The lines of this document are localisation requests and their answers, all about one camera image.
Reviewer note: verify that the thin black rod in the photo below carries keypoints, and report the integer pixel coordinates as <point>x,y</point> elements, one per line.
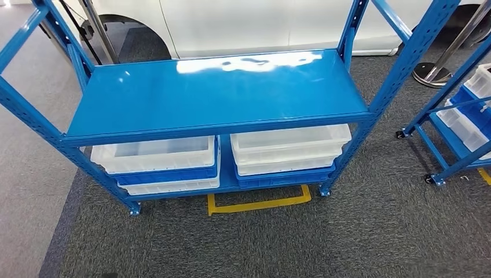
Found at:
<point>82,34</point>

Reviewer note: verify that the blue wheeled metal cart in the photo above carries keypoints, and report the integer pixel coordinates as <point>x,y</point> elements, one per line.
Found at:
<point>433,147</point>

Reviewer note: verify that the round metal stand base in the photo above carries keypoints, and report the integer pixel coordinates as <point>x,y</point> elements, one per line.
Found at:
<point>424,75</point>

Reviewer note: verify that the blue metal shelf rack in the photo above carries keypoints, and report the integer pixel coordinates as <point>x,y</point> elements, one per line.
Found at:
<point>214,92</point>

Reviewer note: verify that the white car with red stripe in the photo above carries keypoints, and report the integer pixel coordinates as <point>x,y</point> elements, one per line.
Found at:
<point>249,27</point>

